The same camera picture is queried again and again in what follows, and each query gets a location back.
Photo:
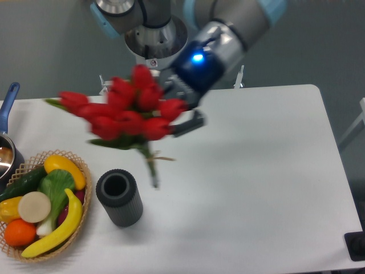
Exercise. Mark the red tulip bouquet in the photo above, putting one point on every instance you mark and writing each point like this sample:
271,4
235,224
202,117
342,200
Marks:
133,114

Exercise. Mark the dark red vegetable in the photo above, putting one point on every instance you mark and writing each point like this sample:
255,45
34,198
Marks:
62,216

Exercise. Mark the black device at table edge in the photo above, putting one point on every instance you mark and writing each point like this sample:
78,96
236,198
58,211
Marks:
355,245

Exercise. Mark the woven wicker basket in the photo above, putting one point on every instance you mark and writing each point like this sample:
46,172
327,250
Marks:
52,160

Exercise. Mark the yellow banana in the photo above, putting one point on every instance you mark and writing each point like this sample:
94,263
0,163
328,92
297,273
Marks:
60,234

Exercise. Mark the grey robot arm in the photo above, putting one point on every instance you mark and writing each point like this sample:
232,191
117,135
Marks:
250,20

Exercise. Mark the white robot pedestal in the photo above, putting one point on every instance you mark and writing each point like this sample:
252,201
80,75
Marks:
158,46

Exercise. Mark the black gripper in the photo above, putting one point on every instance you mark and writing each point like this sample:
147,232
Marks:
189,77

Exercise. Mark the orange fruit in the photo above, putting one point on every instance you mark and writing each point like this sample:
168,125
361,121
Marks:
19,233

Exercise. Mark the blue handled saucepan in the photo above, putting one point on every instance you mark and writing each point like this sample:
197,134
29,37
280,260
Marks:
11,158

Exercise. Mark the dark grey ribbed vase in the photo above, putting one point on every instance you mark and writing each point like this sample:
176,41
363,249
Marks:
119,195

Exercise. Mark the green cucumber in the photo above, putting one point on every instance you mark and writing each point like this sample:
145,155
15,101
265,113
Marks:
27,183

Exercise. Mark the green bok choy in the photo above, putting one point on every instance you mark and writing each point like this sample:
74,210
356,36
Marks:
53,186

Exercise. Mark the yellow bell pepper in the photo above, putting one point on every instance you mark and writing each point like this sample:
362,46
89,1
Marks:
9,209

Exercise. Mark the white frame at right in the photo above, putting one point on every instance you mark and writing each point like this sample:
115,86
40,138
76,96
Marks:
355,128

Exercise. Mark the beige round disc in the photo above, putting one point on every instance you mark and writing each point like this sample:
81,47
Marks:
34,207

